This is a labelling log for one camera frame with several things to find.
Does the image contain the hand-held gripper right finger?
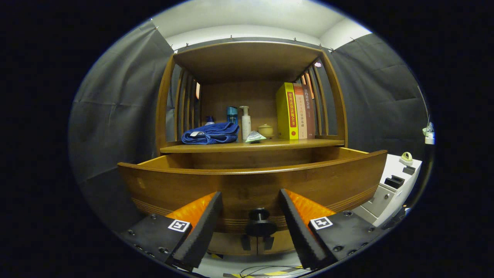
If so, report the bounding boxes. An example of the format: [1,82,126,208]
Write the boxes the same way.
[279,188,386,271]

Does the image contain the wooden drawer with black knob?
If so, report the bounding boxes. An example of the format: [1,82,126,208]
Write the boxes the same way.
[117,147,387,237]

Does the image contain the white side cabinet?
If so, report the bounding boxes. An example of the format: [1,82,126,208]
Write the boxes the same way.
[353,154,422,227]

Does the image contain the black rectangular holder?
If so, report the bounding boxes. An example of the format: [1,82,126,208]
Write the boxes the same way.
[384,175,405,190]

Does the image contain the white pump bottle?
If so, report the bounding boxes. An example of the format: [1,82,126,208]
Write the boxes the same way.
[239,106,252,140]

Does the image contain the wooden countertop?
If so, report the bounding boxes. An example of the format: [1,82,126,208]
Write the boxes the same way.
[159,138,345,154]

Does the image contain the yellow book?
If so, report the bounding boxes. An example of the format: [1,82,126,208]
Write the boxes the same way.
[276,82,299,140]

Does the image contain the blue folded towel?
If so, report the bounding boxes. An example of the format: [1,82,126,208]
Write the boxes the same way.
[181,122,240,145]

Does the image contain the wooden cabinet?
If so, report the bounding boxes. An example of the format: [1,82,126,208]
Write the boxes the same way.
[156,41,349,256]

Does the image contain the orange and cream book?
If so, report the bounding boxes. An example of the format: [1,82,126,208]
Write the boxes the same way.
[293,83,308,139]

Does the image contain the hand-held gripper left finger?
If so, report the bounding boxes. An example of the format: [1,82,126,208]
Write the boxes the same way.
[119,191,223,271]

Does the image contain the brown book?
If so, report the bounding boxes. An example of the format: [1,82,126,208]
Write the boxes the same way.
[303,86,316,139]

